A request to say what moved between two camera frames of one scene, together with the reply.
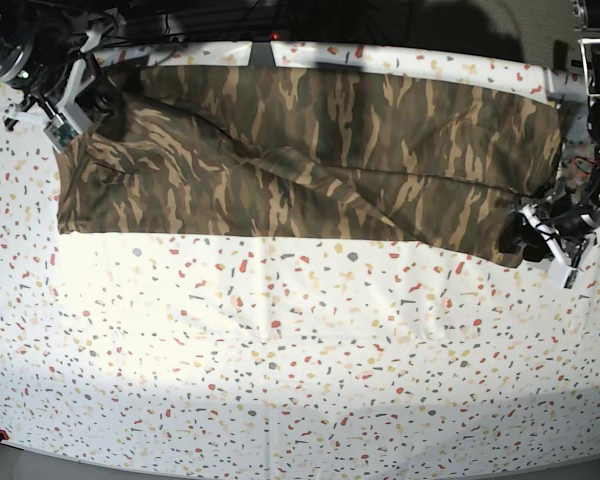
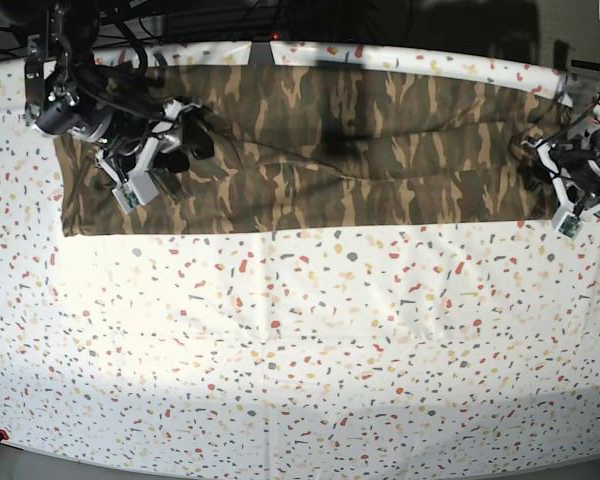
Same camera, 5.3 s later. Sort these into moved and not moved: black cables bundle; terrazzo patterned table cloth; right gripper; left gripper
Moved: right gripper; left gripper
Not moved: terrazzo patterned table cloth; black cables bundle
